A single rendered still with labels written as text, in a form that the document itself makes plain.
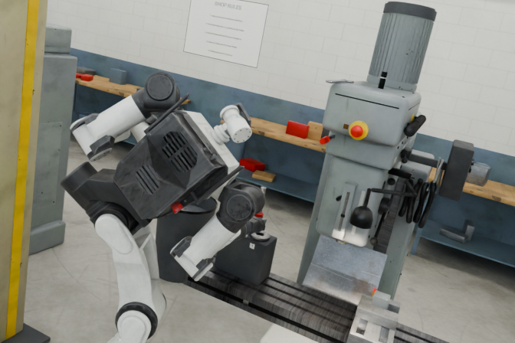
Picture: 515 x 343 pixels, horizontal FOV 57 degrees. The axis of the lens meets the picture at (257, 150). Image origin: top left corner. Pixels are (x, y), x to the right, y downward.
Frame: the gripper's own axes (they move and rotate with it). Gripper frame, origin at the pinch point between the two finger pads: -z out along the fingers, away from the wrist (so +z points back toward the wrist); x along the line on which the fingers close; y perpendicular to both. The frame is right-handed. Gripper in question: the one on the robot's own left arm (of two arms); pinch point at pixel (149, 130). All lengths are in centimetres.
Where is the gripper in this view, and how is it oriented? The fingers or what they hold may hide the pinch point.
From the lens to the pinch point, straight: 202.9
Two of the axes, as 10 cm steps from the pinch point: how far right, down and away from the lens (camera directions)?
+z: 0.4, -0.4, -10.0
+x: 8.5, -5.3, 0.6
